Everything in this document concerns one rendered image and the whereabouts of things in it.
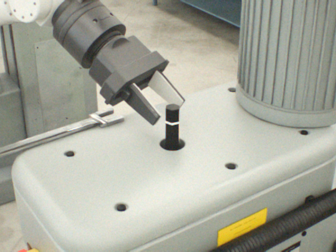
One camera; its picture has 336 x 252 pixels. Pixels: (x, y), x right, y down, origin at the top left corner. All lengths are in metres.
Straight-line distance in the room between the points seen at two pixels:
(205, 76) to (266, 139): 4.60
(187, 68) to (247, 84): 4.68
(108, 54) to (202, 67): 4.82
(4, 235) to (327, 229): 2.81
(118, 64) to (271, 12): 0.23
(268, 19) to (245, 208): 0.27
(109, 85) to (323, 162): 0.34
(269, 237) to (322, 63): 0.26
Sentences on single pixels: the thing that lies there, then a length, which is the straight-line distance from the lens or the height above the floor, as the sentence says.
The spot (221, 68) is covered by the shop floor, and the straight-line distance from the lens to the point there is 5.59.
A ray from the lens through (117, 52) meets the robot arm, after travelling 0.80.
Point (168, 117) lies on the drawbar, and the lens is 0.79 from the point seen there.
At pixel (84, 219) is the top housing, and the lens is 0.69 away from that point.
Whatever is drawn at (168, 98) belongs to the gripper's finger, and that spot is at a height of 1.94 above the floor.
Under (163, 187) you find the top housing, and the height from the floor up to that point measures 1.89.
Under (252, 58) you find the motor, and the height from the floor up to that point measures 1.98.
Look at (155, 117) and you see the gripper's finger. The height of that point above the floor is 1.94.
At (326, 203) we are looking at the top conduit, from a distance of 0.88.
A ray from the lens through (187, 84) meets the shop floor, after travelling 5.26.
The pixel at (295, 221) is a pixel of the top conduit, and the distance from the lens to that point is 0.83.
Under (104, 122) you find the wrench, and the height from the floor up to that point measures 1.90.
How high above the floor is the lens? 2.33
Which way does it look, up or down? 31 degrees down
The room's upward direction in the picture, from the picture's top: straight up
